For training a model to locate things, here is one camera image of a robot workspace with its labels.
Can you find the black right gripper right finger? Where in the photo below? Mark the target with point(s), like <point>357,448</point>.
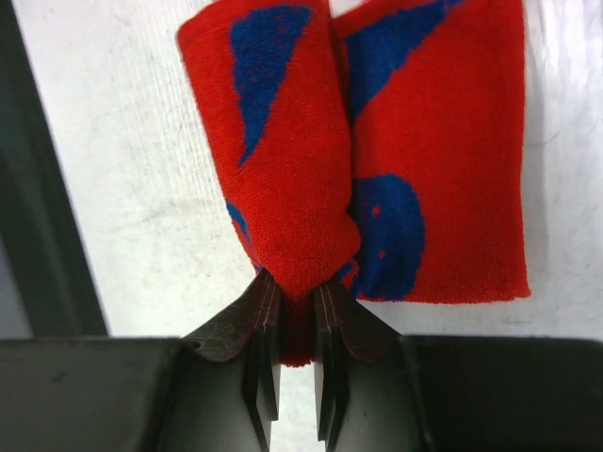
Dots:
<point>379,390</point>

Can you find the red blue patterned towel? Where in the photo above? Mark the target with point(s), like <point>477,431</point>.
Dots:
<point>381,148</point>

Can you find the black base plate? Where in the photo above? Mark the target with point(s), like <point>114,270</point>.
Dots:
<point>45,254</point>

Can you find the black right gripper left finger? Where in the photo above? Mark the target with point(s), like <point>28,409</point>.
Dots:
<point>213,390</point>

